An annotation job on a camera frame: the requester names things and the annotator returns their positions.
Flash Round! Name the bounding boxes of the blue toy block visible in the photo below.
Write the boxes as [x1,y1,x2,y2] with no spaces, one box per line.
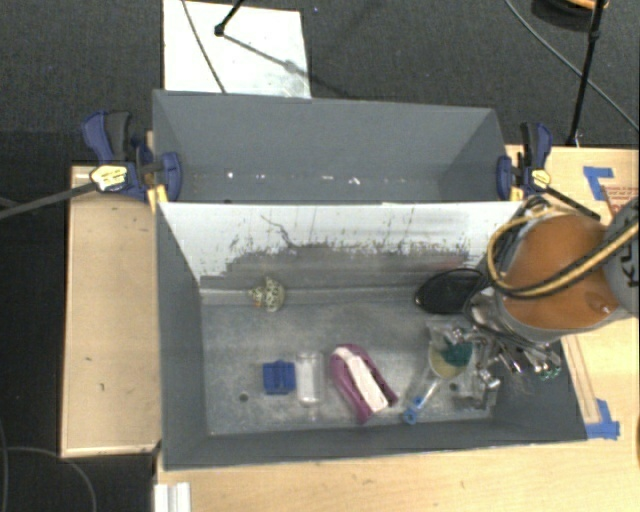
[261,359,297,397]

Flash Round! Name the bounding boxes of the black glossy oval object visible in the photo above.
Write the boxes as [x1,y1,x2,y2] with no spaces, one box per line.
[413,268,484,316]

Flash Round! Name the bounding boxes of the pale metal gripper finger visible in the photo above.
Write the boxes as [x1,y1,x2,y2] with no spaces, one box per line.
[451,370,502,407]
[426,319,480,352]

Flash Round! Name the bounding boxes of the clear tube with blue end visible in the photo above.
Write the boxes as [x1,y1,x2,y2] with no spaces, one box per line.
[401,370,443,427]

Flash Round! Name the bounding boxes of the clear plastic bottle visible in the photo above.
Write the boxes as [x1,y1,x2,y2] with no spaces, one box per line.
[294,350,326,424]

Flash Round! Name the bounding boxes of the yellow and green round toy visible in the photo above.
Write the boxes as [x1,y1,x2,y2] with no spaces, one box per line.
[427,339,474,379]

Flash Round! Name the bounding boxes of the spotted yellow toy duck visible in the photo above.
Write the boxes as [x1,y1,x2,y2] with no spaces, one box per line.
[248,276,287,314]

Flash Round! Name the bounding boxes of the grey metal bin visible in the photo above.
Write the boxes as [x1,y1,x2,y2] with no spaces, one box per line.
[149,88,589,471]

